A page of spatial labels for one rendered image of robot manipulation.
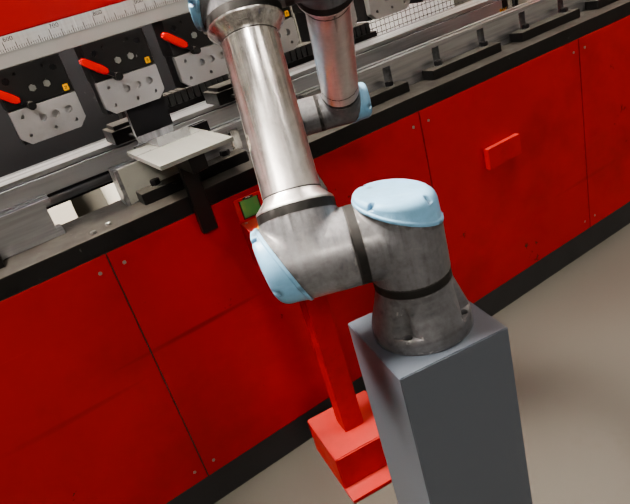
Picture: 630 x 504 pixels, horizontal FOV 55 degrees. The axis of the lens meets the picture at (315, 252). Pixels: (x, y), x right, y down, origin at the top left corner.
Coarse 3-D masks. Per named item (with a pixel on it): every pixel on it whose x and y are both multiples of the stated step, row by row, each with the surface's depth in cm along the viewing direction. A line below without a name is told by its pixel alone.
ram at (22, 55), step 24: (0, 0) 126; (24, 0) 128; (48, 0) 131; (72, 0) 133; (96, 0) 136; (120, 0) 138; (0, 24) 127; (24, 24) 130; (120, 24) 140; (144, 24) 142; (24, 48) 131; (48, 48) 133
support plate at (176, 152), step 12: (192, 132) 150; (204, 132) 147; (168, 144) 145; (180, 144) 142; (192, 144) 139; (204, 144) 136; (216, 144) 134; (132, 156) 146; (144, 156) 140; (156, 156) 137; (168, 156) 134; (180, 156) 132; (192, 156) 132; (156, 168) 132
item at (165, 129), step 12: (132, 108) 149; (144, 108) 150; (156, 108) 152; (132, 120) 149; (144, 120) 151; (156, 120) 152; (168, 120) 154; (144, 132) 152; (156, 132) 154; (168, 132) 156
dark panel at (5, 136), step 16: (144, 32) 194; (64, 64) 184; (160, 64) 199; (80, 80) 188; (80, 96) 189; (0, 112) 179; (96, 112) 193; (0, 128) 180; (80, 128) 191; (96, 128) 194; (0, 144) 181; (16, 144) 183; (32, 144) 185; (48, 144) 188; (64, 144) 190; (80, 144) 193; (0, 160) 182; (16, 160) 184; (32, 160) 186; (0, 176) 183
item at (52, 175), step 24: (480, 0) 235; (504, 0) 235; (408, 24) 228; (432, 24) 220; (456, 24) 225; (360, 48) 207; (384, 48) 211; (408, 48) 217; (312, 72) 199; (192, 120) 182; (216, 120) 186; (96, 144) 177; (120, 144) 173; (24, 168) 173; (48, 168) 165; (72, 168) 167; (96, 168) 171; (0, 192) 160; (24, 192) 162; (48, 192) 166; (72, 192) 169
